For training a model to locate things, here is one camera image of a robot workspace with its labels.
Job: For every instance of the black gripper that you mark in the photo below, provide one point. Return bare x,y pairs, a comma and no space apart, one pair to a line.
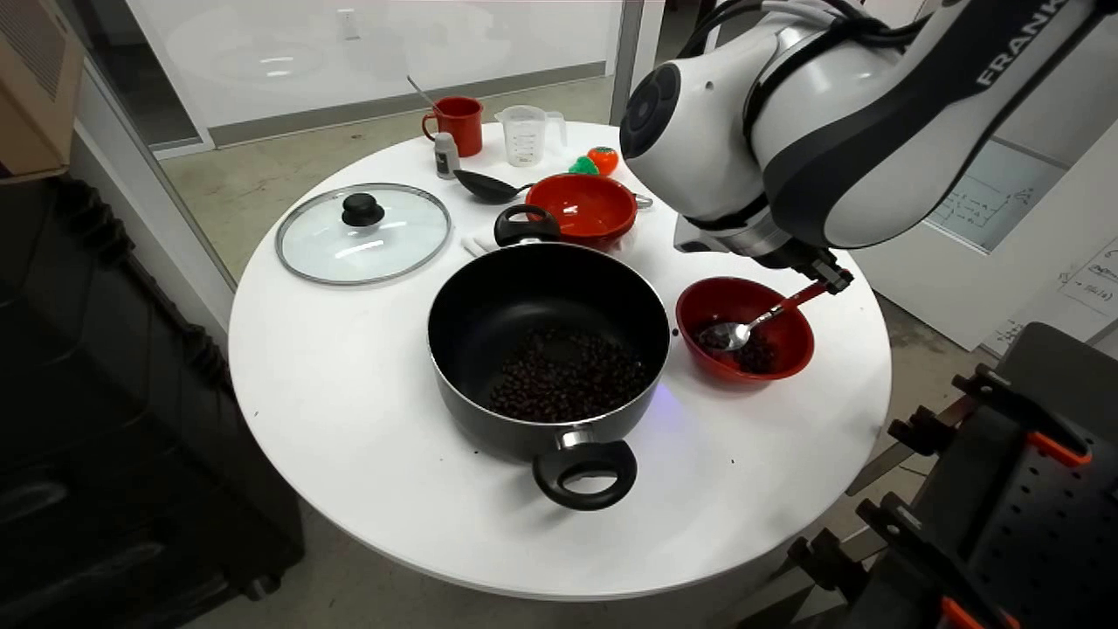
745,242

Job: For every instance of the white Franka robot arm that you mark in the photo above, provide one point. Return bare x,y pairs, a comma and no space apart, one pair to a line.
884,126

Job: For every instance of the orange bowl with beans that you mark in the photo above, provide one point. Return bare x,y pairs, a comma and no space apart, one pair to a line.
786,351

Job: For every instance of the empty red bowl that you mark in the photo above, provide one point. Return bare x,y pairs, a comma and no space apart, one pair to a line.
580,206

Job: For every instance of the black cooking pot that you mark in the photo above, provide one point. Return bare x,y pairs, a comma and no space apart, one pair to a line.
527,301

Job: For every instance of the small coffee bean pile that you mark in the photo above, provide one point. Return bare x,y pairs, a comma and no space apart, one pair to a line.
761,346

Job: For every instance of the whiteboard panel on door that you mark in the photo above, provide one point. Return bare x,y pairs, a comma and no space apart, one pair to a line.
990,198

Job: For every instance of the black orange clamp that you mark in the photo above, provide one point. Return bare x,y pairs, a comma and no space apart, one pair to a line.
1001,415
919,548

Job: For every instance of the orange ball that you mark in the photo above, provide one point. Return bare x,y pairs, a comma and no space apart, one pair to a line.
606,158

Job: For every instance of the green ball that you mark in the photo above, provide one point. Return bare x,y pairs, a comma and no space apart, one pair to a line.
580,168

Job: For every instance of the large coffee bean pile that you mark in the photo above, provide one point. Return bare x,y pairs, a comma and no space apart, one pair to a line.
559,374

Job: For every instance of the clear plastic measuring cup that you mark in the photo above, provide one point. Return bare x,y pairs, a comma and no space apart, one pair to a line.
527,136

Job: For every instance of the black perforated workbench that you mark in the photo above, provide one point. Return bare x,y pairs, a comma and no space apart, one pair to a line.
1051,524

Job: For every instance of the black ladle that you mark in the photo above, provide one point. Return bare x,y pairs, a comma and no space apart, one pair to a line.
485,186

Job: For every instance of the red mug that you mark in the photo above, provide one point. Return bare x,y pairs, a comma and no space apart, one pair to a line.
463,126

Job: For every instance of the small grey shaker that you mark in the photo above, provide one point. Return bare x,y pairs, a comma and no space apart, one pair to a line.
444,155

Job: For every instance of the glass lid black knob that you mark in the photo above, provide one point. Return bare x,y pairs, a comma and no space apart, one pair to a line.
380,247

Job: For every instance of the cardboard box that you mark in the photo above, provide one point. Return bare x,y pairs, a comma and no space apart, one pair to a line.
28,87

